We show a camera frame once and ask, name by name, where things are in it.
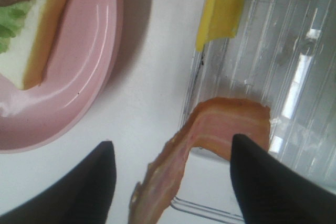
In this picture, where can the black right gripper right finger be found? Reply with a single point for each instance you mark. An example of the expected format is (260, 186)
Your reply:
(269, 192)

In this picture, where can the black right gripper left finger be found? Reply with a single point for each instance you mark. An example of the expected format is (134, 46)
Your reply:
(84, 195)

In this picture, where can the bread slice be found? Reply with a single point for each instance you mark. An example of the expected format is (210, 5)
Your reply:
(24, 61)

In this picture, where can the green lettuce leaf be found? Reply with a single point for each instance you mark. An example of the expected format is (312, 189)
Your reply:
(12, 21)

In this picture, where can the right clear plastic tray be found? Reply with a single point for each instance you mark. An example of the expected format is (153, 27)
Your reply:
(283, 56)

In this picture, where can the pink round plate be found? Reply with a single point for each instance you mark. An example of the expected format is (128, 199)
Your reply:
(78, 68)

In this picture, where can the yellow cheese slice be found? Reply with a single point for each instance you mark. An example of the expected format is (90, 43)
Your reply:
(220, 19)

